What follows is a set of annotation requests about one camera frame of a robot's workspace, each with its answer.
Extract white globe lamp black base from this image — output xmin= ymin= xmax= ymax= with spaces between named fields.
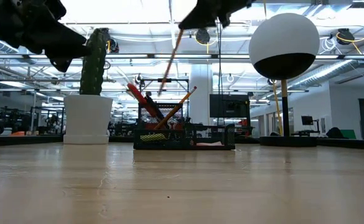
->
xmin=248 ymin=12 xmax=321 ymax=147

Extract yellow-green highlighter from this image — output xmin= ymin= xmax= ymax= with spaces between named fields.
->
xmin=139 ymin=133 xmax=167 ymax=143

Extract black mesh desk organizer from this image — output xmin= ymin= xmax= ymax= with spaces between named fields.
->
xmin=133 ymin=102 xmax=236 ymax=151

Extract yellow hanging cable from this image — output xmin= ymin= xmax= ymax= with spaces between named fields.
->
xmin=271 ymin=82 xmax=284 ymax=136

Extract green box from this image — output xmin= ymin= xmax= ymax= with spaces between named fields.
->
xmin=340 ymin=128 xmax=357 ymax=140

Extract white plant pot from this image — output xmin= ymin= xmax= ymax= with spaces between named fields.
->
xmin=63 ymin=94 xmax=114 ymax=145

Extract black cable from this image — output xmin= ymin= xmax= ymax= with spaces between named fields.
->
xmin=215 ymin=18 xmax=224 ymax=126

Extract black metal rack frame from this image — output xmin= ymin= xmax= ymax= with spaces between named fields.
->
xmin=139 ymin=77 xmax=190 ymax=105

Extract black hanging cable reel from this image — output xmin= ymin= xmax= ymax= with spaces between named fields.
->
xmin=195 ymin=27 xmax=212 ymax=45
xmin=337 ymin=27 xmax=355 ymax=45
xmin=106 ymin=37 xmax=120 ymax=54

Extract yellow pencil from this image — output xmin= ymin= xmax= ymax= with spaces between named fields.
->
xmin=153 ymin=85 xmax=198 ymax=131
xmin=157 ymin=28 xmax=185 ymax=98

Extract red-handled scissors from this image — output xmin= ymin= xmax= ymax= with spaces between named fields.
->
xmin=126 ymin=82 xmax=159 ymax=119

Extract green cactus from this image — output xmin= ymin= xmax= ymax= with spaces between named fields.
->
xmin=79 ymin=27 xmax=111 ymax=96

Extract black aluminium table frame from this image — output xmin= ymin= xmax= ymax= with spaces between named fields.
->
xmin=0 ymin=134 xmax=364 ymax=151

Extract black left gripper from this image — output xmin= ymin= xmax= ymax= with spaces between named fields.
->
xmin=0 ymin=0 xmax=91 ymax=73

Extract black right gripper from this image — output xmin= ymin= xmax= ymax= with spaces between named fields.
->
xmin=178 ymin=0 xmax=253 ymax=31

